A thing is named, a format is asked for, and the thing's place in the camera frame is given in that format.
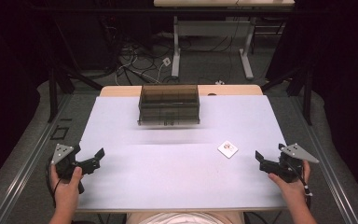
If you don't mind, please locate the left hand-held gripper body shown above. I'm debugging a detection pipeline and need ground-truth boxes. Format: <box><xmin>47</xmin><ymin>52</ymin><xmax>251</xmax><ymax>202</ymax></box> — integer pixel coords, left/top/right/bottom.
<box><xmin>50</xmin><ymin>143</ymin><xmax>96</xmax><ymax>195</ymax></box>

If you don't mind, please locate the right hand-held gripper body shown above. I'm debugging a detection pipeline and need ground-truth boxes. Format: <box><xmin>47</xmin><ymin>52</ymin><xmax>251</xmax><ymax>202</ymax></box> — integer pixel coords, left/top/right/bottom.
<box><xmin>263</xmin><ymin>142</ymin><xmax>321</xmax><ymax>184</ymax></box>

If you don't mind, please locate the small white card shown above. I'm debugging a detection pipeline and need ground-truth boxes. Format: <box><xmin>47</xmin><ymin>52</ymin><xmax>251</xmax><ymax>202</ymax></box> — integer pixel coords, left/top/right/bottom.
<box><xmin>216</xmin><ymin>140</ymin><xmax>240</xmax><ymax>160</ymax></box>

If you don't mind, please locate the smoky transparent drawer organizer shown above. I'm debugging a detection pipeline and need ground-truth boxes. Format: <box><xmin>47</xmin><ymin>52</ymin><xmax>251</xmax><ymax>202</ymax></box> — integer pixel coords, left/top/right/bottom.
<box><xmin>137</xmin><ymin>84</ymin><xmax>201</xmax><ymax>127</ymax></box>

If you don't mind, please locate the person's right hand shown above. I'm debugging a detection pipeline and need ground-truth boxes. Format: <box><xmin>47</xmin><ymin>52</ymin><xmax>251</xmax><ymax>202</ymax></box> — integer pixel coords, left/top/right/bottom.
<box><xmin>267</xmin><ymin>160</ymin><xmax>312</xmax><ymax>203</ymax></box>

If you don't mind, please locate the person's left hand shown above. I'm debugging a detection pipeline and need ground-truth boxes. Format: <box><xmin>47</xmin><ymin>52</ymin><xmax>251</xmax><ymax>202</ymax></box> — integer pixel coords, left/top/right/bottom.
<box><xmin>48</xmin><ymin>163</ymin><xmax>84</xmax><ymax>216</ymax></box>

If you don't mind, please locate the light wooden table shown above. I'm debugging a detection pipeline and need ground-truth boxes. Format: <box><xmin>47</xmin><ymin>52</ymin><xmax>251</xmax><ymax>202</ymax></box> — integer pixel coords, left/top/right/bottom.
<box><xmin>99</xmin><ymin>84</ymin><xmax>264</xmax><ymax>98</ymax></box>

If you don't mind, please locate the black metal stand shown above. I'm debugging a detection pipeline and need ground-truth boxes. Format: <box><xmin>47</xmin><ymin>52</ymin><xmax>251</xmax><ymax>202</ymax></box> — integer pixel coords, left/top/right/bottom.
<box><xmin>45</xmin><ymin>18</ymin><xmax>104</xmax><ymax>124</ymax></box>
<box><xmin>260</xmin><ymin>62</ymin><xmax>314</xmax><ymax>127</ymax></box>

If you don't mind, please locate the white table mat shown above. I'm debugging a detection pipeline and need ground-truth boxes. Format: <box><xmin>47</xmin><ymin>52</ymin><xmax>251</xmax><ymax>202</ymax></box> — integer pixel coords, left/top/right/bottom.
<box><xmin>76</xmin><ymin>94</ymin><xmax>289</xmax><ymax>212</ymax></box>

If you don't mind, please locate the person's torso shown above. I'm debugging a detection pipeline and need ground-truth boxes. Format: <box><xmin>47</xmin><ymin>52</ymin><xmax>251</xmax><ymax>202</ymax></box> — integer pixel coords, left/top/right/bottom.
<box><xmin>125</xmin><ymin>211</ymin><xmax>246</xmax><ymax>224</ymax></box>

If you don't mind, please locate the white-legged background desk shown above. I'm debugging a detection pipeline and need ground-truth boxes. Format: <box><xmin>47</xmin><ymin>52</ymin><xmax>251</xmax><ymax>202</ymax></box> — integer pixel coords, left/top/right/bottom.
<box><xmin>153</xmin><ymin>0</ymin><xmax>296</xmax><ymax>80</ymax></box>

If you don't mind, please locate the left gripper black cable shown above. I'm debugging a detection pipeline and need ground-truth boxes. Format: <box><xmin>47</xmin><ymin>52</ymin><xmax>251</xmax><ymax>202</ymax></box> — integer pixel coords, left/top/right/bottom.
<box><xmin>44</xmin><ymin>157</ymin><xmax>60</xmax><ymax>209</ymax></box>

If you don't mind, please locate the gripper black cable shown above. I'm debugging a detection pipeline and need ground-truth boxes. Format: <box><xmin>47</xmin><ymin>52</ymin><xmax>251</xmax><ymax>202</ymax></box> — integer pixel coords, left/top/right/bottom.
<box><xmin>44</xmin><ymin>157</ymin><xmax>60</xmax><ymax>209</ymax></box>
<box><xmin>288</xmin><ymin>164</ymin><xmax>314</xmax><ymax>213</ymax></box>

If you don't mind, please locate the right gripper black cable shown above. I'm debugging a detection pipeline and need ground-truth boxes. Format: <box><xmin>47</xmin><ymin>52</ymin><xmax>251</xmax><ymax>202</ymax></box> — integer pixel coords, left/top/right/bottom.
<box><xmin>288</xmin><ymin>164</ymin><xmax>314</xmax><ymax>213</ymax></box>

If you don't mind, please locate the tangle of floor cables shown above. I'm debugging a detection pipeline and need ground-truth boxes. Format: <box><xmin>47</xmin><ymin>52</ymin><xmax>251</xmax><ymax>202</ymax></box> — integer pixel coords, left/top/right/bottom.
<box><xmin>103</xmin><ymin>15</ymin><xmax>181</xmax><ymax>87</ymax></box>

